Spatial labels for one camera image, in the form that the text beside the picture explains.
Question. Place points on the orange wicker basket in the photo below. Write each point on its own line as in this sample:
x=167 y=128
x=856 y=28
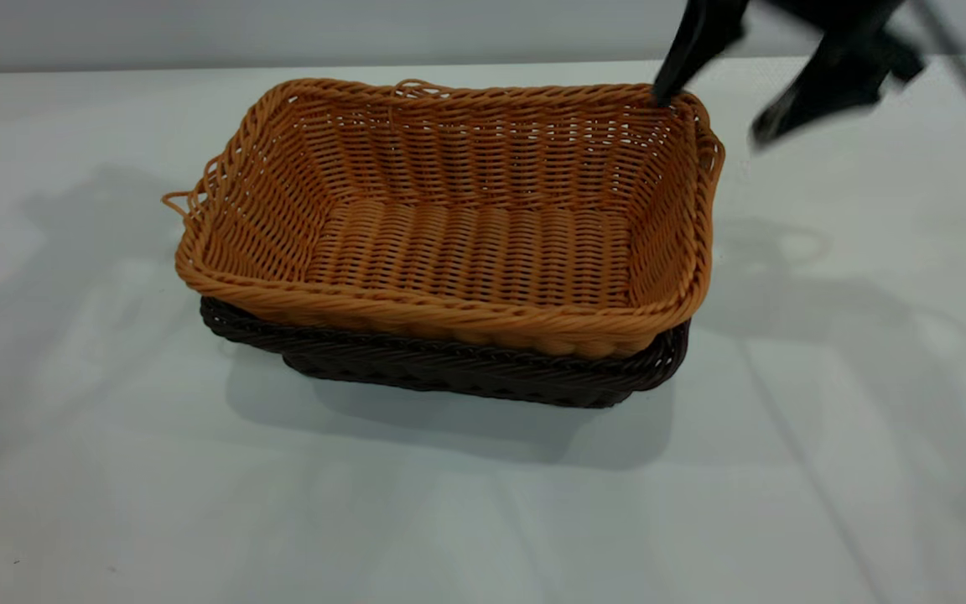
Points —
x=466 y=252

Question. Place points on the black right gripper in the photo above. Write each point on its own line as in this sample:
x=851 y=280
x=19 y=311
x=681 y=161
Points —
x=860 y=33

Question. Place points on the black wicker basket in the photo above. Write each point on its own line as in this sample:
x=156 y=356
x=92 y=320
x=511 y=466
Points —
x=466 y=373

